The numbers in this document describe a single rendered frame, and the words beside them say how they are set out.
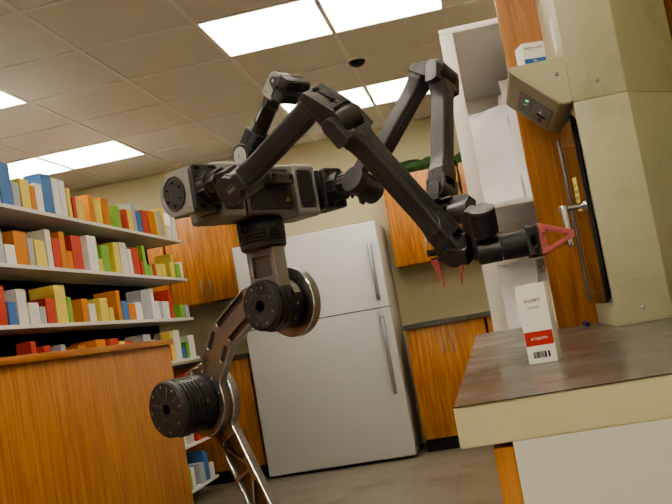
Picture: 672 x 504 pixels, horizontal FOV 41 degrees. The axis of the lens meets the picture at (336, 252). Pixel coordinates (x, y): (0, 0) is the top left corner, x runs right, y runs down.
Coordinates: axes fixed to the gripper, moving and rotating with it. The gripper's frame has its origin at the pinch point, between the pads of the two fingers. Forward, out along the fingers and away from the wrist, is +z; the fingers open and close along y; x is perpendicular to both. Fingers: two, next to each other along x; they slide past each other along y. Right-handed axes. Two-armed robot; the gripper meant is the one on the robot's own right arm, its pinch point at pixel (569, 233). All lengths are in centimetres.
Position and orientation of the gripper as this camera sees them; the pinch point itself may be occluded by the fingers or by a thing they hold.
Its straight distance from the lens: 197.2
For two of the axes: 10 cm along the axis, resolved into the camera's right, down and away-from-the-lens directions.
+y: 1.7, 0.5, 9.8
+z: 9.7, -2.0, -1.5
